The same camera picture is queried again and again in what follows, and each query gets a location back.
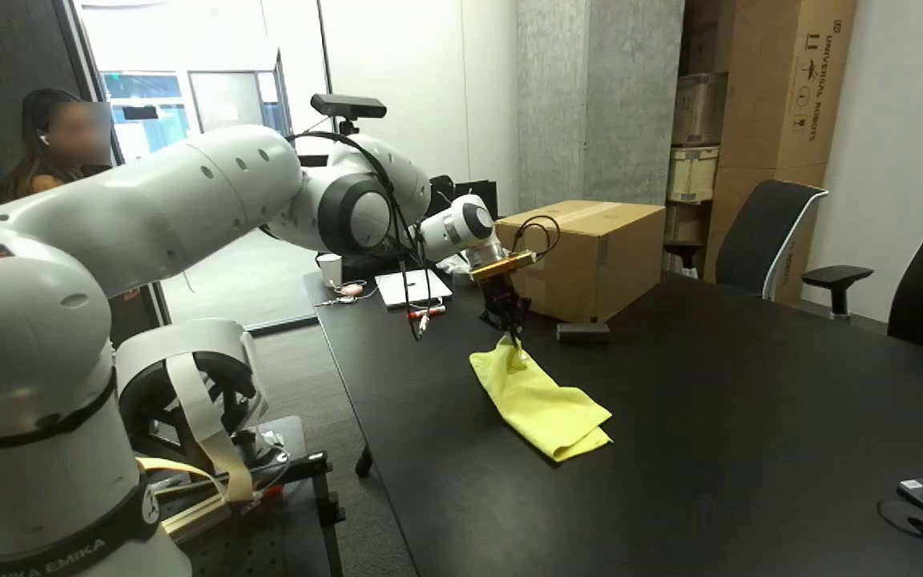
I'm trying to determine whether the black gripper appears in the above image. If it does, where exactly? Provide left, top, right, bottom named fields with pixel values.
left=478, top=274, right=537, bottom=353

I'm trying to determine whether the yellow cloth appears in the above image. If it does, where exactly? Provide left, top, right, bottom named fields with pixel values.
left=467, top=334, right=617, bottom=468

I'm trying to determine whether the grey remote control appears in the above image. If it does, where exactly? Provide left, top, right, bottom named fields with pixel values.
left=555, top=321, right=617, bottom=345

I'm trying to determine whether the white paper sheet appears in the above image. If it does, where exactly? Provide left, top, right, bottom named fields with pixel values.
left=372, top=265, right=455, bottom=311

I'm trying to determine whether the white cup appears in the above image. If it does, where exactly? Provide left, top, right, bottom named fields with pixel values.
left=314, top=251, right=347, bottom=293

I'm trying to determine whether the small brown cardboard box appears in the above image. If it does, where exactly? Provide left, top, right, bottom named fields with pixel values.
left=671, top=67, right=727, bottom=149

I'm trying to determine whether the lit computer monitor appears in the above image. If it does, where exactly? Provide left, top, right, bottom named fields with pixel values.
left=101, top=67, right=193, bottom=164
left=183, top=65, right=296, bottom=141

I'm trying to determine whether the tall brown cardboard box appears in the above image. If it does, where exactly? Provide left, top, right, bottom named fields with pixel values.
left=682, top=0, right=859, bottom=289

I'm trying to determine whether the seated person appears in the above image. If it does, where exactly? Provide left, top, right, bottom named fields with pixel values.
left=5, top=88, right=120, bottom=207

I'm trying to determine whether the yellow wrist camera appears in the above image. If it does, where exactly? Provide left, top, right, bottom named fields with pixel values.
left=467, top=247, right=542, bottom=289

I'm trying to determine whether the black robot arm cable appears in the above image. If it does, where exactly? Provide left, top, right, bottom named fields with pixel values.
left=289, top=125, right=568, bottom=340

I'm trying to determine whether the black camera on stand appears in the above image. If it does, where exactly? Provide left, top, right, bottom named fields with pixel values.
left=308, top=90, right=392, bottom=139

